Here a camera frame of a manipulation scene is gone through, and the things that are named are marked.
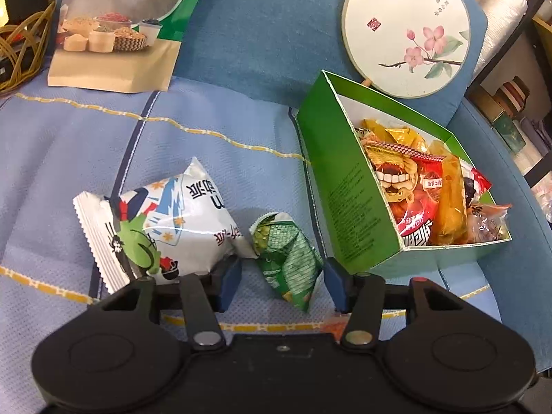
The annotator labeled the white cartoon snack bag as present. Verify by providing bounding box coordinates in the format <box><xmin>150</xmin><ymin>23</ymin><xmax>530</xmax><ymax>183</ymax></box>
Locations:
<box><xmin>73</xmin><ymin>159</ymin><xmax>255</xmax><ymax>294</ymax></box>

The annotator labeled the small green snack packet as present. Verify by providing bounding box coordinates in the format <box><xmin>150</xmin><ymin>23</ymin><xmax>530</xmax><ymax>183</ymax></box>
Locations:
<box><xmin>250</xmin><ymin>212</ymin><xmax>323</xmax><ymax>312</ymax></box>

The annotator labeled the gold orange snack packet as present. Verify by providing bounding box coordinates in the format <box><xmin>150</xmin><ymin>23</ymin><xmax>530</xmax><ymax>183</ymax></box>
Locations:
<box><xmin>357</xmin><ymin>119</ymin><xmax>467</xmax><ymax>246</ymax></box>

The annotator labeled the red striped snack bag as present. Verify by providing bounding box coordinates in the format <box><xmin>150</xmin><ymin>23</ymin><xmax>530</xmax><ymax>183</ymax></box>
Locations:
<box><xmin>363</xmin><ymin>140</ymin><xmax>443</xmax><ymax>247</ymax></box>

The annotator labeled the clear orange-trim nut bag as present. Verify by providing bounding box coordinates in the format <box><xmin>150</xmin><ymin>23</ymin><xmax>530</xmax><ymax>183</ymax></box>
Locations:
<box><xmin>467</xmin><ymin>204</ymin><xmax>511</xmax><ymax>244</ymax></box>

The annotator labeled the green cardboard box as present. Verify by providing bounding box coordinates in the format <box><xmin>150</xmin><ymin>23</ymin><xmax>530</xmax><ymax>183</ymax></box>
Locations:
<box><xmin>297</xmin><ymin>70</ymin><xmax>511</xmax><ymax>278</ymax></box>

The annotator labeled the black metal shelf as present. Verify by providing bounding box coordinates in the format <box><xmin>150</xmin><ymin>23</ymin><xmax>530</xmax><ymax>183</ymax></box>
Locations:
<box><xmin>469</xmin><ymin>0</ymin><xmax>551</xmax><ymax>175</ymax></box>

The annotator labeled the light blue sofa blanket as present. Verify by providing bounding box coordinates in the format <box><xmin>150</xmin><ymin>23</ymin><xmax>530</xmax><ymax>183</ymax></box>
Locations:
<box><xmin>0</xmin><ymin>75</ymin><xmax>503</xmax><ymax>414</ymax></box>

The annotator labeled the round floral hand fan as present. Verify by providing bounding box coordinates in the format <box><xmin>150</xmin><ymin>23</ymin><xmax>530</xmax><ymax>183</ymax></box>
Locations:
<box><xmin>342</xmin><ymin>0</ymin><xmax>471</xmax><ymax>99</ymax></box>

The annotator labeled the blue sofa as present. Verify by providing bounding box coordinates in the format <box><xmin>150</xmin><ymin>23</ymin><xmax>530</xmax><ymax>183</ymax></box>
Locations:
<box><xmin>170</xmin><ymin>0</ymin><xmax>551</xmax><ymax>371</ymax></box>

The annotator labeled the large kraft green snack bag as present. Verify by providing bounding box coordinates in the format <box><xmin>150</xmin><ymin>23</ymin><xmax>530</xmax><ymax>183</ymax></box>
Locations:
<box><xmin>48</xmin><ymin>0</ymin><xmax>198</xmax><ymax>93</ymax></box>

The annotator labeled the woven yellow wicker basket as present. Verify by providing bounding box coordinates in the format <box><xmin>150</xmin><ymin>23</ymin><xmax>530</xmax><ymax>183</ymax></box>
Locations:
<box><xmin>1</xmin><ymin>0</ymin><xmax>57</xmax><ymax>96</ymax></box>

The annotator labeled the clear plastic roll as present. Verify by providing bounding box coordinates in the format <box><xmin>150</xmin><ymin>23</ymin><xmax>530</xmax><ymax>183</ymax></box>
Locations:
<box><xmin>473</xmin><ymin>0</ymin><xmax>528</xmax><ymax>79</ymax></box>

